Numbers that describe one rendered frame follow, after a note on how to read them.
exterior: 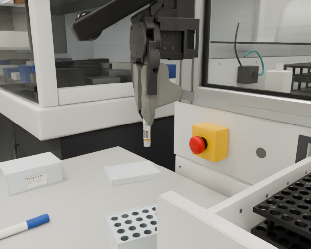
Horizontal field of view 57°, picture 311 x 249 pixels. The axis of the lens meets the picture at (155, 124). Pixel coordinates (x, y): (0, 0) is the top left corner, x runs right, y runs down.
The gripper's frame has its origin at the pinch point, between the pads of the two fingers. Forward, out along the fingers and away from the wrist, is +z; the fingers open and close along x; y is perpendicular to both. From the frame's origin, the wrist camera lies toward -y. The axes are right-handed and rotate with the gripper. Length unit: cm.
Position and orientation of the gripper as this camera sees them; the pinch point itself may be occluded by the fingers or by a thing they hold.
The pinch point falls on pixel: (142, 115)
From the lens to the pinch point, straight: 43.5
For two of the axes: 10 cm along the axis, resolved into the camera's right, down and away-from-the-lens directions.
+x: -3.4, -2.4, 9.1
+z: 0.0, 9.7, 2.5
